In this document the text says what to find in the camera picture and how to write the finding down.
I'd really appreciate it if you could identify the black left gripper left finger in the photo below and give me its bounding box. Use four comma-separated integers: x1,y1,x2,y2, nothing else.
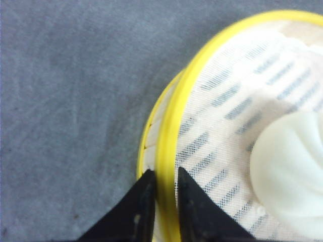
77,169,156,241

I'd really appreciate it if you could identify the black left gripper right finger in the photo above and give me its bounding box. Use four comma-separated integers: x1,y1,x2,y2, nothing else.
178,167,255,241

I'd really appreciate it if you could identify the bamboo steamer basket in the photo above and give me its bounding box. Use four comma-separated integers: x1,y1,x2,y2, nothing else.
137,10,322,241

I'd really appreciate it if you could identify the white bun in left basket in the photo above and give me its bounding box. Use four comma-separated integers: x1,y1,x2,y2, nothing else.
250,111,322,239

